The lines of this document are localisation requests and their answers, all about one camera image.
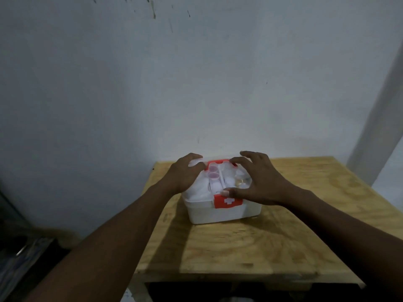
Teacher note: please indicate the person's right hand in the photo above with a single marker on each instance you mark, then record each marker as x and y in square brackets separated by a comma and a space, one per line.
[267, 182]

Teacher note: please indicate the person's left hand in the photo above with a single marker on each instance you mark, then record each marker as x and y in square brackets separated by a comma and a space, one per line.
[181, 177]

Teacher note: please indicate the white first aid box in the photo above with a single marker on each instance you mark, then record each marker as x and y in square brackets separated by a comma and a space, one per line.
[220, 213]

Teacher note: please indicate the small yellowish bottle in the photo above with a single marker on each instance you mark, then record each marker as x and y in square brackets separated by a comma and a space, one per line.
[240, 182]

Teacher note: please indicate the light wooden table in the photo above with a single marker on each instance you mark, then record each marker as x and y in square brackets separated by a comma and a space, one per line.
[283, 245]

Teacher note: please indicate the person's right middle finger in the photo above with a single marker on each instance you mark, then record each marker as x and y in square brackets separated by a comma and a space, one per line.
[252, 155]

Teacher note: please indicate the clear box lid red latch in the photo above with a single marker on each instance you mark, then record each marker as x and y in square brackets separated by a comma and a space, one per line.
[217, 185]

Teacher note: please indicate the dark furniture piece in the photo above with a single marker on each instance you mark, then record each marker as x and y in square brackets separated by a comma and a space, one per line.
[22, 257]

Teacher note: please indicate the person's right thumb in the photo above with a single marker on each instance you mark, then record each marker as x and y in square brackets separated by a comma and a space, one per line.
[234, 193]

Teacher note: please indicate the person's left forearm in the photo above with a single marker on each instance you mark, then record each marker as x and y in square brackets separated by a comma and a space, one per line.
[104, 248]

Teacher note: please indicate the purple capped small cup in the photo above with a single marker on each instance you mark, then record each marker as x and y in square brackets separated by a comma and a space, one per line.
[214, 176]
[213, 168]

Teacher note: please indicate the person's left thumb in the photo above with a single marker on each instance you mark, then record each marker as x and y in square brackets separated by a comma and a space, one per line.
[200, 168]

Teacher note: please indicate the white post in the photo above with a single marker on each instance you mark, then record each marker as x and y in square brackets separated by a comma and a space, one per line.
[377, 128]

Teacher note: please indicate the person's right forearm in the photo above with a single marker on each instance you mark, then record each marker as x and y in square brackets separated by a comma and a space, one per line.
[352, 235]

